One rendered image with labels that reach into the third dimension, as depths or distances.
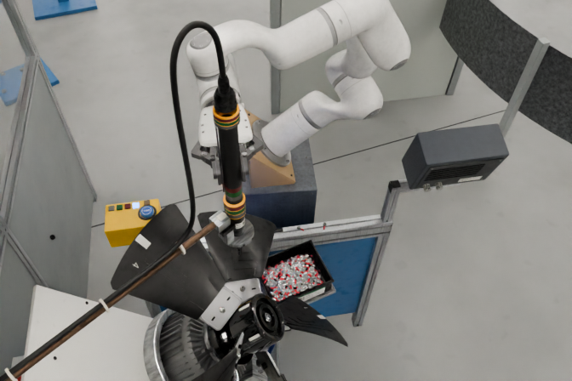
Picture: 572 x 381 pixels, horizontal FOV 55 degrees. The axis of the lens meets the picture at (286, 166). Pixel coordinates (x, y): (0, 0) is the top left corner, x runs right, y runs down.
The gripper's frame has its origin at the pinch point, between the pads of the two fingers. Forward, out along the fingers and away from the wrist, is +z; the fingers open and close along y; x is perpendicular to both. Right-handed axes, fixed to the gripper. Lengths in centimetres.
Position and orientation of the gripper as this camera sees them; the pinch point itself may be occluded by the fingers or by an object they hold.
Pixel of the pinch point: (230, 170)
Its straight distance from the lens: 99.7
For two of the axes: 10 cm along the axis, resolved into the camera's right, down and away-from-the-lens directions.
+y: -9.8, 1.2, -1.2
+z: 1.7, 7.6, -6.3
